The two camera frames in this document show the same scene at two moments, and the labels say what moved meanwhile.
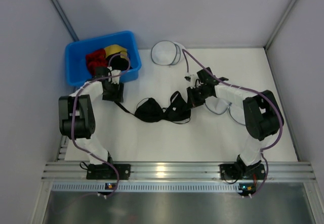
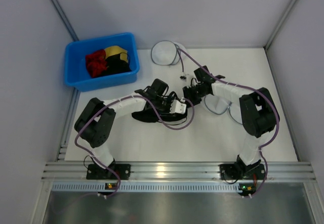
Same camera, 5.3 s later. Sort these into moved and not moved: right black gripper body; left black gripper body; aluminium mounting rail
Moved: left black gripper body
Not moved: right black gripper body; aluminium mounting rail
